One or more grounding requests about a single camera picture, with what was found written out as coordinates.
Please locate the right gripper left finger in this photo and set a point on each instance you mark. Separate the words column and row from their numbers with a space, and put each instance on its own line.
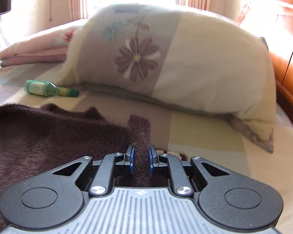
column 111, row 167

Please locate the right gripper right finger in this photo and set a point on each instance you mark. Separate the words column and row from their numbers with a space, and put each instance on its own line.
column 170, row 167

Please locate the brown fuzzy sweater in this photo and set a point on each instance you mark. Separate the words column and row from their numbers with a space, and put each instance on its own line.
column 37, row 135

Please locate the green glass bottle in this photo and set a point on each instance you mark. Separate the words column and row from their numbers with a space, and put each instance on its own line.
column 48, row 89

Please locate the patchwork floral bed sheet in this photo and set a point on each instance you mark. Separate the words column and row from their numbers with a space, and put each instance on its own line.
column 209, row 137

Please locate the folded pink floral quilt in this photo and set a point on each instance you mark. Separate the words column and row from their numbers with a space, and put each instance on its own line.
column 47, row 46

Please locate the floral beige pillow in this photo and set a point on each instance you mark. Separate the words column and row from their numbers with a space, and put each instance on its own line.
column 184, row 58

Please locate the orange wooden headboard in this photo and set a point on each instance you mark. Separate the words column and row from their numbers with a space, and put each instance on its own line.
column 273, row 20

